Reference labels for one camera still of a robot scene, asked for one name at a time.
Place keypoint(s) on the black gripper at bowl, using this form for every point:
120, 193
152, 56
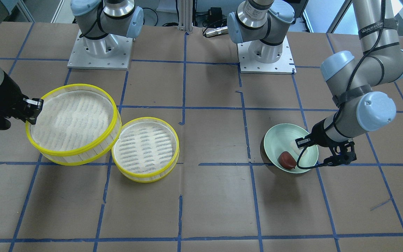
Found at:
318, 134

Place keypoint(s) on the red-brown bun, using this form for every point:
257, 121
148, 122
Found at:
287, 161

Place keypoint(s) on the yellow steamer layer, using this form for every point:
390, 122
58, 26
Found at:
78, 124
147, 149

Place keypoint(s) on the black gripper over steamer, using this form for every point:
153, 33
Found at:
6, 93

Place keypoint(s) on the silver cylinder on floor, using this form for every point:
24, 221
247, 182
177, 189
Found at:
215, 32

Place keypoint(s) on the light green bowl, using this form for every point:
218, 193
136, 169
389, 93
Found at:
278, 139

